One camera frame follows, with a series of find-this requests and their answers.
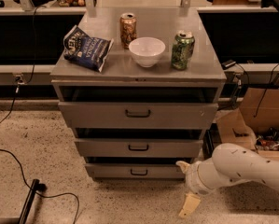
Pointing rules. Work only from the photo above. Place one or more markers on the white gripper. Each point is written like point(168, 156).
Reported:
point(193, 177)

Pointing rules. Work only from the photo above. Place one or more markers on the grey bottom drawer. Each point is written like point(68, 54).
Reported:
point(136, 171)

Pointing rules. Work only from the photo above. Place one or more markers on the grey drawer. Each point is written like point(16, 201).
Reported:
point(136, 171)
point(137, 115)
point(138, 148)

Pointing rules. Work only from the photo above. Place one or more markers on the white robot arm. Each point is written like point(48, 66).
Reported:
point(230, 165)

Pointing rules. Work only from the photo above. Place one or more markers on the grey middle drawer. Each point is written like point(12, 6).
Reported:
point(138, 148)

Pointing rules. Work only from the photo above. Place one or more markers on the grey metal drawer cabinet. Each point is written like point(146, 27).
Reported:
point(122, 80)

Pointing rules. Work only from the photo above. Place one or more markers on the open cardboard box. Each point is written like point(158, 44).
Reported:
point(256, 114)

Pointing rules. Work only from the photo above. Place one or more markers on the grey top drawer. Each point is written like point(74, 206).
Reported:
point(137, 115)

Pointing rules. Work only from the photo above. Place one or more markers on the snack packets in box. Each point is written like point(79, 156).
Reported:
point(269, 140)

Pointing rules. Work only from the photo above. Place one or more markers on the small black device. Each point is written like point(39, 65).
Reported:
point(228, 64)

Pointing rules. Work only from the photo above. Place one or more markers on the white bowl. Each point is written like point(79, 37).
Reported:
point(147, 51)

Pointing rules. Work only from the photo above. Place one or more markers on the green soda can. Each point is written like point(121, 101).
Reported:
point(182, 50)

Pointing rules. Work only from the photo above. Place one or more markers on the black metal floor bar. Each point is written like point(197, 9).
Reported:
point(26, 208)

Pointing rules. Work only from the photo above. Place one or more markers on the orange soda can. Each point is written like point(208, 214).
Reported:
point(127, 23)

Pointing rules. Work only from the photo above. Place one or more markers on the blue chip bag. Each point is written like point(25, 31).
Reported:
point(86, 51)

